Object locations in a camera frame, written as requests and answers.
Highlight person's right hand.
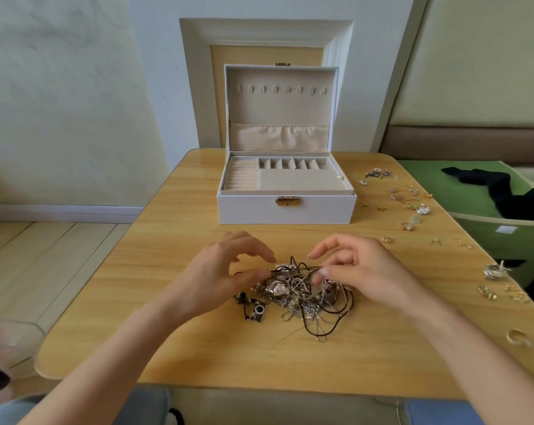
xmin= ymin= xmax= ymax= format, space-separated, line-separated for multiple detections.
xmin=307 ymin=233 xmax=427 ymax=319

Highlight person's left hand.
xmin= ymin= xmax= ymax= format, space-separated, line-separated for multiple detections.
xmin=165 ymin=230 xmax=277 ymax=326

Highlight tangle of necklaces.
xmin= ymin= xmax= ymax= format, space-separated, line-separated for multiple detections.
xmin=234 ymin=256 xmax=357 ymax=340

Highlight small earrings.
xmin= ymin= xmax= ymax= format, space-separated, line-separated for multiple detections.
xmin=357 ymin=166 xmax=534 ymax=349

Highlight white jewelry box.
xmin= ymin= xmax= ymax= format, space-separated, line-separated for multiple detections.
xmin=216 ymin=64 xmax=358 ymax=225

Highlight person's left forearm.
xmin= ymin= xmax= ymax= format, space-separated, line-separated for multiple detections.
xmin=19 ymin=300 xmax=189 ymax=425

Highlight person's right forearm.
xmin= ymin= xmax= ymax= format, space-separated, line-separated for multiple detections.
xmin=409 ymin=292 xmax=534 ymax=425

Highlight black cloth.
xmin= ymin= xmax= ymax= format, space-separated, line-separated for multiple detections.
xmin=441 ymin=166 xmax=534 ymax=221

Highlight beige padded wall panel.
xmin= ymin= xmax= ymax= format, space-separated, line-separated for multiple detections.
xmin=379 ymin=0 xmax=534 ymax=162

